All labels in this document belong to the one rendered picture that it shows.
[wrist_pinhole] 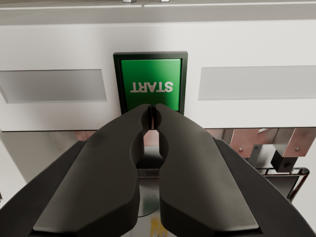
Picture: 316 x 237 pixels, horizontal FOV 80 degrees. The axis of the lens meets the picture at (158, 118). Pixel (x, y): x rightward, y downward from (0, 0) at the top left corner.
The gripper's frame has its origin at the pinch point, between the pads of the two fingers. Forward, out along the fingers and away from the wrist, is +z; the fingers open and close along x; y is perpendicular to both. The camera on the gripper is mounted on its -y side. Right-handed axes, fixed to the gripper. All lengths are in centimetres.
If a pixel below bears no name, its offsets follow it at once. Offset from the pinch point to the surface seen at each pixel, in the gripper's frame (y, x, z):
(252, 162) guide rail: 21.2, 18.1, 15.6
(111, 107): 2.6, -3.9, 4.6
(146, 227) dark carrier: 34.8, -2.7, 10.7
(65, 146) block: 11.6, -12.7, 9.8
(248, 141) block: 11.1, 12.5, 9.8
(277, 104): 2.5, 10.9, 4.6
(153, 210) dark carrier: 28.9, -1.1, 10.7
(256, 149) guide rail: 18.0, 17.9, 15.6
